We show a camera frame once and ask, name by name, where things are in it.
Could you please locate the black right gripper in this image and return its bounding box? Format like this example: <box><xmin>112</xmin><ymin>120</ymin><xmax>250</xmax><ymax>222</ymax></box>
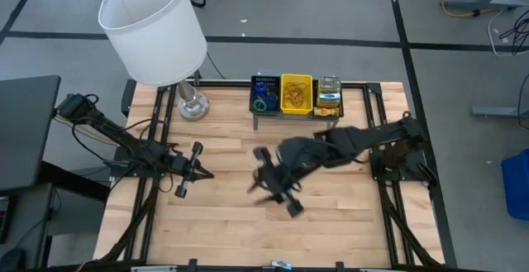
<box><xmin>246</xmin><ymin>136</ymin><xmax>328</xmax><ymax>220</ymax></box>

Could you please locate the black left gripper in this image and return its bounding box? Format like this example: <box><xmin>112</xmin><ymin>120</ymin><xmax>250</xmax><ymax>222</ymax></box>
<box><xmin>168</xmin><ymin>141</ymin><xmax>216</xmax><ymax>199</ymax></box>

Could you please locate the yellow plastic basket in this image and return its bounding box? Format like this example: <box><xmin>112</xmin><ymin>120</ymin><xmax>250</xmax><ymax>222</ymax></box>
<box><xmin>279</xmin><ymin>73</ymin><xmax>314</xmax><ymax>116</ymax></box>

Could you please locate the black mesh plastic basket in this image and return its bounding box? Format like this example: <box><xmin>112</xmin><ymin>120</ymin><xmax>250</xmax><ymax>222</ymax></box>
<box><xmin>312</xmin><ymin>76</ymin><xmax>346</xmax><ymax>119</ymax></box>
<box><xmin>249</xmin><ymin>74</ymin><xmax>283</xmax><ymax>115</ymax></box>

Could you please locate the green blue crayon box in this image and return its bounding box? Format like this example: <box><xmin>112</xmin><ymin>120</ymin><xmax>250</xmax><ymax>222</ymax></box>
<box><xmin>316</xmin><ymin>91</ymin><xmax>342</xmax><ymax>108</ymax></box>

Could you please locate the black desk top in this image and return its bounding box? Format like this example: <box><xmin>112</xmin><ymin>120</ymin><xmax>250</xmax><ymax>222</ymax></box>
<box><xmin>0</xmin><ymin>74</ymin><xmax>62</xmax><ymax>193</ymax></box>

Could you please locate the grey desk foot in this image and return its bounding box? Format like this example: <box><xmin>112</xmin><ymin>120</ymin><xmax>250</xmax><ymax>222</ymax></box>
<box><xmin>471</xmin><ymin>105</ymin><xmax>529</xmax><ymax>120</ymax></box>

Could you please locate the grey perforated metal shelf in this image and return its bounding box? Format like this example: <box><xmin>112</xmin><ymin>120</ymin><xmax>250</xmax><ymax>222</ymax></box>
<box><xmin>250</xmin><ymin>69</ymin><xmax>345</xmax><ymax>136</ymax></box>

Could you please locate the white shade silver table lamp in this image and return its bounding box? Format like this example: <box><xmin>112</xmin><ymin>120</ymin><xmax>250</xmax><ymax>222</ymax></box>
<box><xmin>98</xmin><ymin>0</ymin><xmax>211</xmax><ymax>122</ymax></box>

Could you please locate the blue plastic bin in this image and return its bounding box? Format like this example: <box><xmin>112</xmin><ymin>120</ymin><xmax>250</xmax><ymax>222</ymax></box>
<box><xmin>501</xmin><ymin>148</ymin><xmax>529</xmax><ymax>222</ymax></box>

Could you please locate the black aluminium table frame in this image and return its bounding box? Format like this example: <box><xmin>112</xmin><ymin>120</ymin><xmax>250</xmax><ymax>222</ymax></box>
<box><xmin>93</xmin><ymin>79</ymin><xmax>448</xmax><ymax>271</ymax></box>

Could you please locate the silver aluminium rail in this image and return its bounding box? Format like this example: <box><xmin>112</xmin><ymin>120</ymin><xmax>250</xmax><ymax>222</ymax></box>
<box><xmin>130</xmin><ymin>265</ymin><xmax>179</xmax><ymax>272</ymax></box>

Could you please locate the black lamp cord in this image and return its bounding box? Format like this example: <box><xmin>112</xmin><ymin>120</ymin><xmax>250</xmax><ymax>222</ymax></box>
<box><xmin>205</xmin><ymin>51</ymin><xmax>227</xmax><ymax>80</ymax></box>

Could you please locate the white floor cable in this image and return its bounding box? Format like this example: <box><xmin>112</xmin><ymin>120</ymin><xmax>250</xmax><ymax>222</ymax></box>
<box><xmin>487</xmin><ymin>7</ymin><xmax>529</xmax><ymax>58</ymax></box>

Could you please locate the black cable bundle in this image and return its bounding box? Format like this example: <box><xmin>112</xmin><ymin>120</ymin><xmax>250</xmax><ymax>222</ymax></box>
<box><xmin>498</xmin><ymin>9</ymin><xmax>529</xmax><ymax>57</ymax></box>

